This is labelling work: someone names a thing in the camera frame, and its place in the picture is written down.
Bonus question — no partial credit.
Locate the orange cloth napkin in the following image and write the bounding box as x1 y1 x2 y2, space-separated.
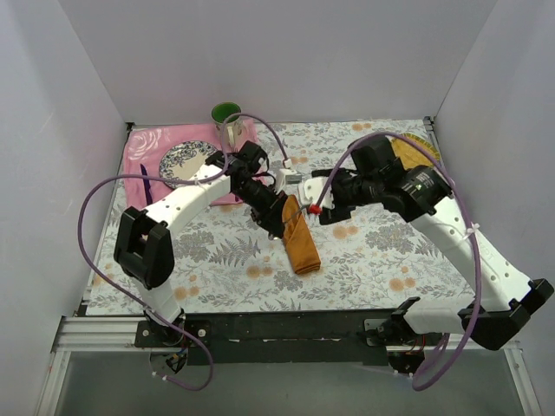
282 195 321 276

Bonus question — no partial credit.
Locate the silver metal spoon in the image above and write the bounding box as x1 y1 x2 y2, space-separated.
283 205 310 224

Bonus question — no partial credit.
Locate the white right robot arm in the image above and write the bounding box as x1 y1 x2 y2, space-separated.
311 133 554 350

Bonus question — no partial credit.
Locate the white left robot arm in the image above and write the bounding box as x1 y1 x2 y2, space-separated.
114 141 300 347

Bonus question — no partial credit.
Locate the green inside floral mug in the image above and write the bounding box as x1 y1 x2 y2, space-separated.
211 102 244 150

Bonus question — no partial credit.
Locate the woven bamboo basket tray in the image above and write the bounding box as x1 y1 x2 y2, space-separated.
390 133 441 170

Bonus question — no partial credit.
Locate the floral patterned table mat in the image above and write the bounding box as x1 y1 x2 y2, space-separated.
83 120 473 316

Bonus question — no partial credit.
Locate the blue floral ceramic plate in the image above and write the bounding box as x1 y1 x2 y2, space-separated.
159 140 218 180

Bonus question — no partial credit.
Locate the purple plastic knife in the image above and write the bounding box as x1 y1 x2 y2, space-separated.
140 164 153 205

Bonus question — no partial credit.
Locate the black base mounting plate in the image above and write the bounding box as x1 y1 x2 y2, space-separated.
134 308 447 366

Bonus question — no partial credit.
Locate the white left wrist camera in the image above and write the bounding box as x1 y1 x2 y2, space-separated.
275 168 303 193

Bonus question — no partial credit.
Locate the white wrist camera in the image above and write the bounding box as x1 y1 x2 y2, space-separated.
297 177 335 216
275 168 303 193

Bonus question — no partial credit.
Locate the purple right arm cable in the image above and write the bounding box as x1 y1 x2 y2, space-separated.
310 133 485 392

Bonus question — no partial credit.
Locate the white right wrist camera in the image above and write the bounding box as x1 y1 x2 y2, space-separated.
297 177 335 216

